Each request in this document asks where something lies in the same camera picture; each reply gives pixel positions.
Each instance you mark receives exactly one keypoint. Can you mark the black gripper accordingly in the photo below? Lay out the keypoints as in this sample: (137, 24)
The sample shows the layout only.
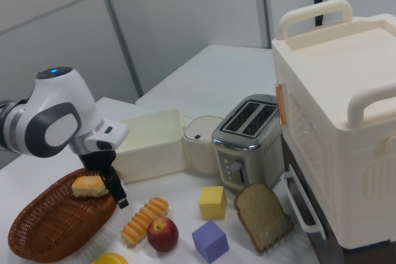
(96, 160)

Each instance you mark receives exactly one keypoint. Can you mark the orange striped twisted bread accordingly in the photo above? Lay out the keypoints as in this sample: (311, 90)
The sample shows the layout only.
(143, 220)

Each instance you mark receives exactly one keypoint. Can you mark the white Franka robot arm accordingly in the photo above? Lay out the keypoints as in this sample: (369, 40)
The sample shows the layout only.
(62, 100)

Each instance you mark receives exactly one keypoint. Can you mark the golden square bread roll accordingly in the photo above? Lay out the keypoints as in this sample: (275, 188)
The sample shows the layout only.
(88, 186)

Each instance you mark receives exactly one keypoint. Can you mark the brown wicker basket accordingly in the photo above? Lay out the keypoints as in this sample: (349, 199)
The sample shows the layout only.
(55, 227)

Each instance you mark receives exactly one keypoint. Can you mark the brown bread slice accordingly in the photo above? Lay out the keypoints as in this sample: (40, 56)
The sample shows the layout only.
(258, 211)

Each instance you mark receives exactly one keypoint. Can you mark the cream open plastic box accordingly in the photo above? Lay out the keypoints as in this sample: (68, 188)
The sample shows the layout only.
(151, 159)

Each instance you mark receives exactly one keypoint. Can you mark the red apple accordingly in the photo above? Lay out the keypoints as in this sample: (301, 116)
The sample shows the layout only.
(162, 234)

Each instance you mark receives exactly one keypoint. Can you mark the yellow round fruit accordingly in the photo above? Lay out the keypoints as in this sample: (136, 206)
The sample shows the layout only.
(109, 259)

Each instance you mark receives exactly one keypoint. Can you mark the white lidded container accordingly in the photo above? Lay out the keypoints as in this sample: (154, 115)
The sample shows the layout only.
(201, 149)

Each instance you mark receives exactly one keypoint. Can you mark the yellow foam cube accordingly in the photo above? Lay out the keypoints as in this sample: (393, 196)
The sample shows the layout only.
(213, 203)

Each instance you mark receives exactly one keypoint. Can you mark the purple foam cube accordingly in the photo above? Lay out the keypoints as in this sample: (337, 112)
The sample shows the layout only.
(210, 242)

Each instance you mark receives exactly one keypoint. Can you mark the silver two-slot toaster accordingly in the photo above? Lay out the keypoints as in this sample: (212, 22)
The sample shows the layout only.
(247, 152)

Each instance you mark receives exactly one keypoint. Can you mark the copper latch strip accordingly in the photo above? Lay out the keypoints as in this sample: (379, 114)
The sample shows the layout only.
(281, 104)

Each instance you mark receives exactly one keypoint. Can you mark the dark brown oven front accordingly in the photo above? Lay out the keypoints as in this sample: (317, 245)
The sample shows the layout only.
(331, 254)

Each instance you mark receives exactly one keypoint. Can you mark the large cream appliance housing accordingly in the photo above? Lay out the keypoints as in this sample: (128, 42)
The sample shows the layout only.
(334, 106)

